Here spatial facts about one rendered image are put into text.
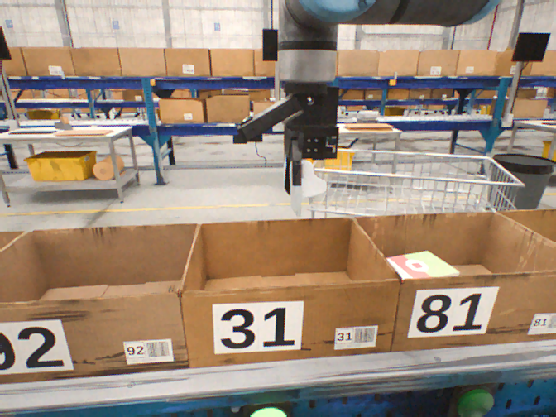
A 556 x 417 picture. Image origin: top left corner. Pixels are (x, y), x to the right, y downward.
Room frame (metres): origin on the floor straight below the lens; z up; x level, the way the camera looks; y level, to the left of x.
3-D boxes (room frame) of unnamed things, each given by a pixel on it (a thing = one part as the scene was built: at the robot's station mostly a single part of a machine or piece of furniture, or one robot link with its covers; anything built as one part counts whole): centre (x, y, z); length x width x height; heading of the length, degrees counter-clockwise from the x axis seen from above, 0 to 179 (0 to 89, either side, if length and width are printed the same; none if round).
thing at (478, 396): (0.45, -0.37, 0.81); 0.07 x 0.01 x 0.07; 96
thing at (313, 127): (0.57, -0.05, 1.32); 0.09 x 0.08 x 0.12; 96
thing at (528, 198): (3.20, -2.35, 0.32); 0.50 x 0.50 x 0.64
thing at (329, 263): (0.64, -0.01, 0.96); 0.39 x 0.29 x 0.17; 96
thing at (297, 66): (0.57, -0.04, 1.40); 0.10 x 0.09 x 0.05; 6
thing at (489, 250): (0.68, -0.40, 0.96); 0.39 x 0.29 x 0.17; 96
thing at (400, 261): (0.71, -0.33, 0.92); 0.16 x 0.11 x 0.07; 108
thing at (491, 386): (0.46, -0.37, 0.81); 0.09 x 0.01 x 0.09; 96
